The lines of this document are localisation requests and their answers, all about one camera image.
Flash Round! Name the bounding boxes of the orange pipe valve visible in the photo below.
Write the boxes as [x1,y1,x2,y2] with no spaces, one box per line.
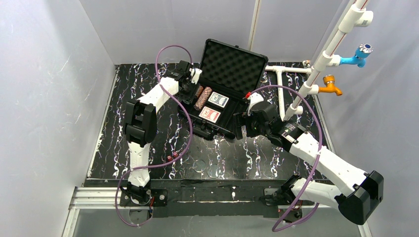
[318,75,343,96]

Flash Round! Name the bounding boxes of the blue pipe valve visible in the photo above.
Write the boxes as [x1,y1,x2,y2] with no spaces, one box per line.
[339,43,374,68]

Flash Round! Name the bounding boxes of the orange black chip stack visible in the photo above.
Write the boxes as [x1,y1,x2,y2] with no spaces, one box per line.
[195,85,204,99]

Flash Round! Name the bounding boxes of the red playing card deck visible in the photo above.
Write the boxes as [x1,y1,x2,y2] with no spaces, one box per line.
[199,106,221,123]

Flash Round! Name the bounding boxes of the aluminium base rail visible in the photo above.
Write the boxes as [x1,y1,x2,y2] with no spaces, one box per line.
[62,183,374,237]

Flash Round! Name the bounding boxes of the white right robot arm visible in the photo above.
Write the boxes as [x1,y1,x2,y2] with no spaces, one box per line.
[233,101,384,225]

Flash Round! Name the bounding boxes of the black poker set case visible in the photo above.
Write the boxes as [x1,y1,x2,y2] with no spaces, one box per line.
[184,39,268,140]

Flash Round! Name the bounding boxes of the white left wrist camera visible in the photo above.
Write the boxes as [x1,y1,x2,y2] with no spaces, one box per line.
[190,68,203,84]

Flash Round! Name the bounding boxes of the white pvc pipe frame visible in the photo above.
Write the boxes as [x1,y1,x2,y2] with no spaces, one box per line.
[264,0,374,121]

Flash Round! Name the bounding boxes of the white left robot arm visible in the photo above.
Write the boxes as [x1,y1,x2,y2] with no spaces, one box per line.
[120,61,202,205]

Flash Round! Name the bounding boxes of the blue playing card deck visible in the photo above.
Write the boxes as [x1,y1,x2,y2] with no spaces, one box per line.
[208,92,229,108]

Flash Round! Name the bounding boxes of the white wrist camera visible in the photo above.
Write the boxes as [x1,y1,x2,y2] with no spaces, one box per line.
[190,68,203,84]
[245,92,264,116]

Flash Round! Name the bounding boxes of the pink blue chip stack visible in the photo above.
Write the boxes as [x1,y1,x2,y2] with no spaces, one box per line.
[194,87,212,111]

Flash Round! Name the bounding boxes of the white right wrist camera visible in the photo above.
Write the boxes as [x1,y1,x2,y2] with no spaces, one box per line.
[245,92,264,116]

